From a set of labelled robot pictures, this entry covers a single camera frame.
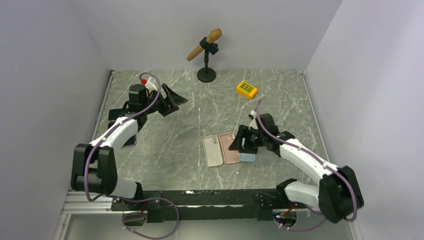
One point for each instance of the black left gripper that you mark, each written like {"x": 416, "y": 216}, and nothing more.
{"x": 174, "y": 99}

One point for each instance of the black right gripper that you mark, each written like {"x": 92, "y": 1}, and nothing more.
{"x": 244, "y": 131}

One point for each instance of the phone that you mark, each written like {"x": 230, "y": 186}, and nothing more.
{"x": 229, "y": 156}
{"x": 247, "y": 157}

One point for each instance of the beige phone case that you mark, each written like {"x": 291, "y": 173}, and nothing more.
{"x": 212, "y": 151}

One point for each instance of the black smartphone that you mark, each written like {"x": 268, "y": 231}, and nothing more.
{"x": 131, "y": 141}
{"x": 114, "y": 114}

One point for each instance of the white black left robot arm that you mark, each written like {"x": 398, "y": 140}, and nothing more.
{"x": 94, "y": 167}

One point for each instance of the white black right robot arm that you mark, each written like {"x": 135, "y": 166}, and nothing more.
{"x": 336, "y": 193}

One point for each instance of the black microphone stand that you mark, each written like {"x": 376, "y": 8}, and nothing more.
{"x": 206, "y": 74}

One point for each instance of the yellow toy brick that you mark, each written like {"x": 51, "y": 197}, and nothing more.
{"x": 246, "y": 90}

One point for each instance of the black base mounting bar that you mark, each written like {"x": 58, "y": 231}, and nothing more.
{"x": 195, "y": 205}

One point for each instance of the wooden microphone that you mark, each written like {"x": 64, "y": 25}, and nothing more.
{"x": 207, "y": 44}

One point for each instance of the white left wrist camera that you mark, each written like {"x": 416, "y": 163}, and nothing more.
{"x": 149, "y": 82}

